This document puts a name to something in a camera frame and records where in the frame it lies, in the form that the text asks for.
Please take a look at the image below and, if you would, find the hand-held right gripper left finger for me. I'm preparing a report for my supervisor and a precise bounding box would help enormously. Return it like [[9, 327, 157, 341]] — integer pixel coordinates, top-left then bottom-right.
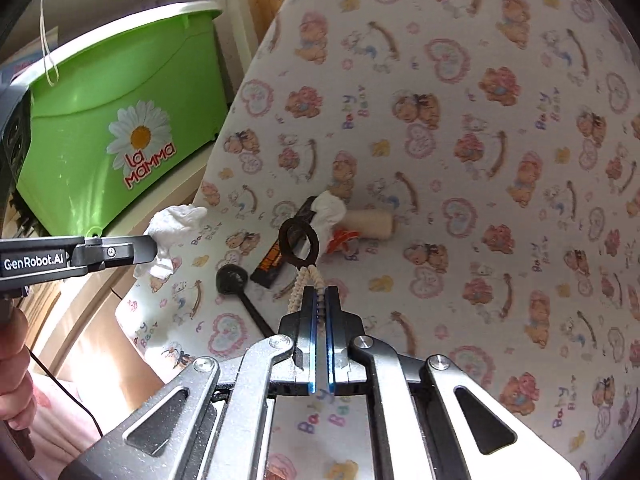
[[60, 286, 317, 480]]

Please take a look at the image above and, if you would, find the pink cloth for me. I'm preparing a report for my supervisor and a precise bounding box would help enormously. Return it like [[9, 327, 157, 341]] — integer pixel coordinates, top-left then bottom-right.
[[0, 374, 103, 480]]

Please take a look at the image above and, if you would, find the white string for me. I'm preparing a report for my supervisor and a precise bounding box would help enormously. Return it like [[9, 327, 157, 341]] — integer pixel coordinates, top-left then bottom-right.
[[39, 0, 61, 87]]

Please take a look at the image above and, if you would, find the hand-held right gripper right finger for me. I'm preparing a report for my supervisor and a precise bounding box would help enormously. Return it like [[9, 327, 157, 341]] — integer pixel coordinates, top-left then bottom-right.
[[324, 286, 583, 480]]

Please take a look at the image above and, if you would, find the printed blanket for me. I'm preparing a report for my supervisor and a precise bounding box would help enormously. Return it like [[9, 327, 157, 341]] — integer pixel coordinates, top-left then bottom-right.
[[115, 0, 640, 480]]

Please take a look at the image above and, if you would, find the person's left hand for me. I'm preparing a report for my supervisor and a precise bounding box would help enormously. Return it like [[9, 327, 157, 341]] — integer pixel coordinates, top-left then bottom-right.
[[0, 305, 32, 432]]

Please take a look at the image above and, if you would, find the black plastic spoon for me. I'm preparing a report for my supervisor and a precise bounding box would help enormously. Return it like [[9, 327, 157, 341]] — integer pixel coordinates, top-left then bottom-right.
[[215, 265, 276, 339]]

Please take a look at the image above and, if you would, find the brown ring with beaded cord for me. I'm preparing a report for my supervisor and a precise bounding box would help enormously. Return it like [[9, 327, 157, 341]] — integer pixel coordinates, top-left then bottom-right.
[[278, 217, 329, 332]]

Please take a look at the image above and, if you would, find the cream paper roll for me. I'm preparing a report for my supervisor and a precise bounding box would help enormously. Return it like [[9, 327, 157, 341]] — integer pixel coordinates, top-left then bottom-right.
[[345, 208, 396, 241]]

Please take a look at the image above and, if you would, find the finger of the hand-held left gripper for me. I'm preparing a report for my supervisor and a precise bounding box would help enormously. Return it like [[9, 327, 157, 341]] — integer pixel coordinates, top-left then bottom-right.
[[70, 235, 159, 276]]

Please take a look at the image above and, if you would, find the white tissue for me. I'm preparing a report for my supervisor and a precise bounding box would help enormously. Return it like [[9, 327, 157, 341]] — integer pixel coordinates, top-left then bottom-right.
[[310, 191, 349, 251], [132, 204, 208, 281]]

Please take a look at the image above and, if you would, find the black and orange snack wrapper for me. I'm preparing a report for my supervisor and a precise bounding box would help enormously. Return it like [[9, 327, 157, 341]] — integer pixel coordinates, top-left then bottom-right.
[[250, 197, 321, 289]]

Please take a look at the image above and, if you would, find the black cable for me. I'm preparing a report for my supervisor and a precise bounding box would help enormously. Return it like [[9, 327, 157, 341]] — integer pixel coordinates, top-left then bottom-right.
[[29, 287, 125, 437]]

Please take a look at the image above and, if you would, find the orange and white wrapper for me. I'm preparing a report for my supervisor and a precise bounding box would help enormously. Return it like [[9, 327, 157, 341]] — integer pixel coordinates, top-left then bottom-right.
[[327, 227, 362, 257]]

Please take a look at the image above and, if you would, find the green La Mamma bag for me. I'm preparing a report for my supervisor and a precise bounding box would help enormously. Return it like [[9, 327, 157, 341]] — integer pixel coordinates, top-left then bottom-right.
[[12, 1, 228, 237]]

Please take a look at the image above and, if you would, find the white wooden frame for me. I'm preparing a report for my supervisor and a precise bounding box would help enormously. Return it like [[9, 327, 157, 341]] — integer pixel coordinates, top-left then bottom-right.
[[200, 0, 258, 107]]

